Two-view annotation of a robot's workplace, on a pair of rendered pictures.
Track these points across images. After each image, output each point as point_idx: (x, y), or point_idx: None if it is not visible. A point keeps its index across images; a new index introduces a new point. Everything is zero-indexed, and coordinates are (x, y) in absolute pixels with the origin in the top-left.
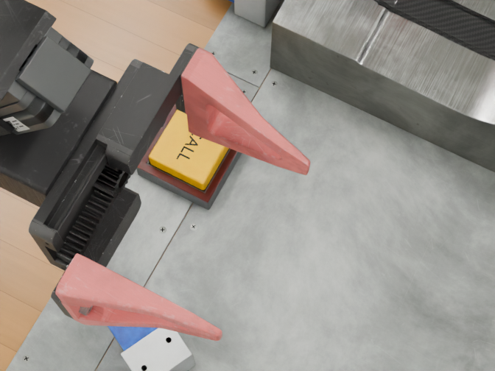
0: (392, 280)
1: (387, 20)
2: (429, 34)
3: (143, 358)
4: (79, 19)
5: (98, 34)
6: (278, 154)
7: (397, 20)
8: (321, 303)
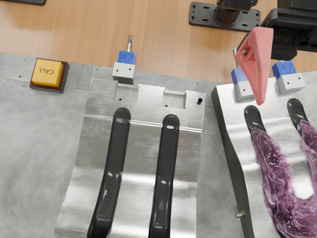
0: (21, 163)
1: (107, 120)
2: (107, 139)
3: None
4: (96, 21)
5: (92, 29)
6: None
7: (109, 124)
8: (5, 140)
